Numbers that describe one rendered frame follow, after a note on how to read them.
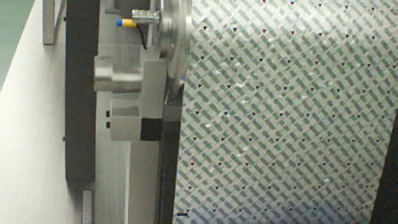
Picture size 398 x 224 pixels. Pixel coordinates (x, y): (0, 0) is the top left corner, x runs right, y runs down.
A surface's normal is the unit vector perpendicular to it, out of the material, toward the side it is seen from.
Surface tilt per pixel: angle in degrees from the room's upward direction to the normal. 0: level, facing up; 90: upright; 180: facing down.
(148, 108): 90
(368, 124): 90
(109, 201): 0
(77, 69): 90
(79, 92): 90
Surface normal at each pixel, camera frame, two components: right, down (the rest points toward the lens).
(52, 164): 0.09, -0.91
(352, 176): 0.14, 0.42
